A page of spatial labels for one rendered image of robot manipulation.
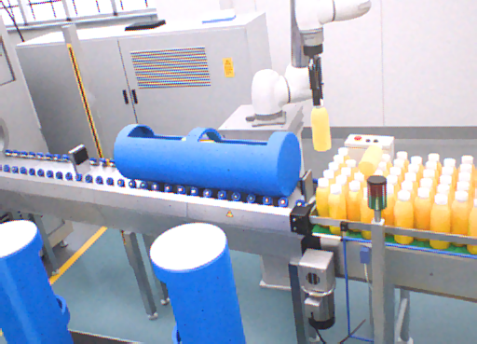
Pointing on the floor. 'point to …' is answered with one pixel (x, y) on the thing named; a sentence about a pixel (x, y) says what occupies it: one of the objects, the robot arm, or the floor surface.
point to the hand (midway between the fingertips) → (317, 95)
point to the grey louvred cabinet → (145, 78)
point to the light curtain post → (88, 98)
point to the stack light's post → (378, 281)
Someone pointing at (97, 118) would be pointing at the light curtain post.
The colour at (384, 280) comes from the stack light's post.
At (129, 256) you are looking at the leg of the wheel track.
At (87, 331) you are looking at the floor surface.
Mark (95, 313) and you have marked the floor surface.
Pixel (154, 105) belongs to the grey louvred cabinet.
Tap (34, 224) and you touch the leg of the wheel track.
